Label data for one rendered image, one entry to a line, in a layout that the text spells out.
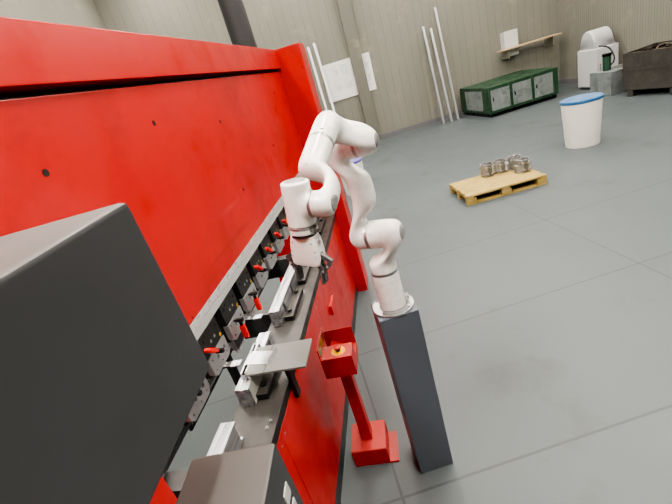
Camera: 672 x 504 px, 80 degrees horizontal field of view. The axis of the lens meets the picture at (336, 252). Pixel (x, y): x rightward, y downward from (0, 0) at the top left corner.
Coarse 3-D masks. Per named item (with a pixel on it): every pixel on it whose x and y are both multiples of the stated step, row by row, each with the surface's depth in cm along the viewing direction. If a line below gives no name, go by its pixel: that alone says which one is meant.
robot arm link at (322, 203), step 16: (320, 144) 123; (304, 160) 120; (320, 160) 119; (304, 176) 123; (320, 176) 118; (336, 176) 115; (320, 192) 110; (336, 192) 112; (320, 208) 109; (336, 208) 114
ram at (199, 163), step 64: (0, 128) 81; (64, 128) 97; (128, 128) 121; (192, 128) 160; (256, 128) 236; (0, 192) 79; (64, 192) 93; (128, 192) 115; (192, 192) 150; (256, 192) 214; (192, 256) 141; (192, 320) 133
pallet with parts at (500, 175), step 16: (496, 160) 571; (512, 160) 560; (528, 160) 537; (480, 176) 578; (496, 176) 559; (512, 176) 542; (528, 176) 526; (544, 176) 516; (464, 192) 537; (480, 192) 521; (512, 192) 522
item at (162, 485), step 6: (0, 234) 56; (162, 480) 76; (162, 486) 76; (168, 486) 77; (156, 492) 74; (162, 492) 75; (168, 492) 77; (156, 498) 74; (162, 498) 75; (168, 498) 76; (174, 498) 78
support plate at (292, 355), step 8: (280, 344) 178; (288, 344) 177; (296, 344) 175; (304, 344) 173; (280, 352) 173; (288, 352) 171; (296, 352) 170; (304, 352) 168; (272, 360) 169; (280, 360) 168; (288, 360) 166; (296, 360) 165; (304, 360) 163; (256, 368) 167; (272, 368) 164; (280, 368) 163; (288, 368) 162; (296, 368) 161; (248, 376) 165
